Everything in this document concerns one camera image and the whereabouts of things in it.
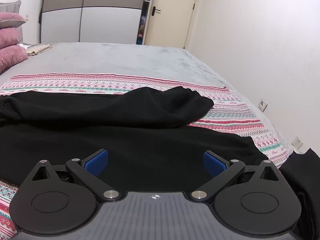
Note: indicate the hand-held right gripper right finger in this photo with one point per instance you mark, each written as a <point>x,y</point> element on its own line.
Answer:
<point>212,162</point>

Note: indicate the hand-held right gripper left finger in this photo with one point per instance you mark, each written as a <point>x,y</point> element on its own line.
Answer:
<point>96,163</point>

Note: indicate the black pants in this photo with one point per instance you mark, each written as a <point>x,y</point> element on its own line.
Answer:
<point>125,130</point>

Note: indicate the red green patterned blanket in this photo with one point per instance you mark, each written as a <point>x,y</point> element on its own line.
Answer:
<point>75,82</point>

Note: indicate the person's dark clothing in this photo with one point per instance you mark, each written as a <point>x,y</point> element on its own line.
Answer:
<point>302,177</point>

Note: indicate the grey bed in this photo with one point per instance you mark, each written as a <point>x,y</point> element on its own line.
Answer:
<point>125,57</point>

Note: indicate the beige folded cloth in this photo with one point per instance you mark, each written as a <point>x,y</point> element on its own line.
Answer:
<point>37,48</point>

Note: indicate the white grey wardrobe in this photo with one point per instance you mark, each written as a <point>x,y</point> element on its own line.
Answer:
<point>100,12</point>

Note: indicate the cream door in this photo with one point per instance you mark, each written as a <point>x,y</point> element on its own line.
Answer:
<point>172,12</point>

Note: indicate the pink pillow with grey edge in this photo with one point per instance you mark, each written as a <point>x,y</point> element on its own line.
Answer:
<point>10,18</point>

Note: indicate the white wall socket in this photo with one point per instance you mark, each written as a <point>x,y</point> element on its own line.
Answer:
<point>297,143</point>
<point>262,104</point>

